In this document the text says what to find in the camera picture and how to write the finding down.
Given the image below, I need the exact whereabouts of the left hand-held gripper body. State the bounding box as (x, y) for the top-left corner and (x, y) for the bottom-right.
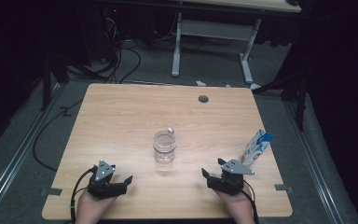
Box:
(87, 159), (129, 200)

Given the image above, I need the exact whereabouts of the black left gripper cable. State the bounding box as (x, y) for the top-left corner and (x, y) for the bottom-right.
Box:
(69, 166), (98, 224)

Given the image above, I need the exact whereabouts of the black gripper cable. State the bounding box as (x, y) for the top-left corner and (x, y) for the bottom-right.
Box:
(69, 166), (98, 224)
(241, 180), (260, 224)

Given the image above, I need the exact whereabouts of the white and blue pouch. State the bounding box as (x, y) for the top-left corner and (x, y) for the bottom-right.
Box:
(241, 129), (274, 166)

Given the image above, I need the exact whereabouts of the clear glass jar with lid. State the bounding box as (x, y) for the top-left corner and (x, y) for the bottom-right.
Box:
(153, 126), (177, 165)

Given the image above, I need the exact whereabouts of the person's right hand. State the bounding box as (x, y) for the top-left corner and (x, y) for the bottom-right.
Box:
(213, 186), (256, 224)

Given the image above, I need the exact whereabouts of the long black floor cable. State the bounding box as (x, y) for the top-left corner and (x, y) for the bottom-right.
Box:
(32, 99), (85, 173)

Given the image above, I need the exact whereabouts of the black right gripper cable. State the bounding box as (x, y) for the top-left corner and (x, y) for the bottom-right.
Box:
(241, 180), (260, 224)

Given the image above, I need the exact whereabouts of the person's left hand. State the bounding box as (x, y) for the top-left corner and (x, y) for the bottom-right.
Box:
(75, 189), (117, 224)

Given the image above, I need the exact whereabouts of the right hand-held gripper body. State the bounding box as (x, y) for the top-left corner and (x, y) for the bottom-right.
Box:
(207, 158), (255, 196)

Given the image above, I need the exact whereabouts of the white-framed desk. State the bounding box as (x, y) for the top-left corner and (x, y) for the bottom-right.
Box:
(171, 0), (302, 91)

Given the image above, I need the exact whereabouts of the metal floor rail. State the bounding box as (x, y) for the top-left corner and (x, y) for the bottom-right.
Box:
(0, 82), (66, 224)
(283, 99), (344, 224)

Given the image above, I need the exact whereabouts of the bundle of black cables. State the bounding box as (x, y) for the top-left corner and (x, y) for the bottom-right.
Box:
(64, 15), (143, 85)

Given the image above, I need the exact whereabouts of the black metal stand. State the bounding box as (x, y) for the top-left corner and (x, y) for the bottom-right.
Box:
(255, 69), (309, 132)
(40, 52), (71, 112)

